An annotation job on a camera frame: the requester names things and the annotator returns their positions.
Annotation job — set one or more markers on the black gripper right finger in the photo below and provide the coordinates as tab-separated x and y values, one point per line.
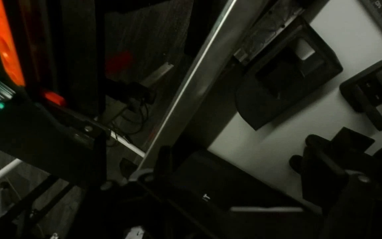
331	190

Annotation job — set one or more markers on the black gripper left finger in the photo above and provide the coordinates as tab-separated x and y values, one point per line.
164	161

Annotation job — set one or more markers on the small black plastic bracket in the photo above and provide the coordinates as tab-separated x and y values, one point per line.
363	87
350	140

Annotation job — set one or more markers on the grey metal tool drawer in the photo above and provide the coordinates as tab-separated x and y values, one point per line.
197	84

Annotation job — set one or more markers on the white drawer liner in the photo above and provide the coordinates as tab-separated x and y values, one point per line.
261	147

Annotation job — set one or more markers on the red lit button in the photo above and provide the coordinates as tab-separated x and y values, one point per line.
53	99

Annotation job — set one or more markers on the black frame-shaped plastic part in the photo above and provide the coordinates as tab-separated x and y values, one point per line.
261	101

